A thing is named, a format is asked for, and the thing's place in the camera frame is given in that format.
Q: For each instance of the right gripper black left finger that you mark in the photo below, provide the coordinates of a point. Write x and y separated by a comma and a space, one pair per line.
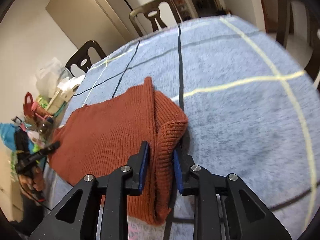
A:
97, 207

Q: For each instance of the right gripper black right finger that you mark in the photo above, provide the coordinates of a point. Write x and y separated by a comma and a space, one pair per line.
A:
225, 207

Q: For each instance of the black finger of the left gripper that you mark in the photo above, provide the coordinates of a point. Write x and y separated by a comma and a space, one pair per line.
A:
46, 151

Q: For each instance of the rust red knit sweater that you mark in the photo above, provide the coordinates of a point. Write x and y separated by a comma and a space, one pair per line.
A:
98, 138

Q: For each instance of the dark jacket sleeve forearm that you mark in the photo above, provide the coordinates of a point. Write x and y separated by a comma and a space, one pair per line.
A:
33, 215

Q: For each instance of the person's left hand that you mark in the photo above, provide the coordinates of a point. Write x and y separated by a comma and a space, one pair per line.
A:
32, 188

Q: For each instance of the colourful clutter pile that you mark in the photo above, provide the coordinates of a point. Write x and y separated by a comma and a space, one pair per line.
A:
36, 125

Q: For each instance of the white plastic bag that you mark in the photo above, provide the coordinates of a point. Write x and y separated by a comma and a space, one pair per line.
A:
48, 76

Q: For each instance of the dark plastic chair right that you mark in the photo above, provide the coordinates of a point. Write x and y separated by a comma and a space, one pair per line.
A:
301, 17

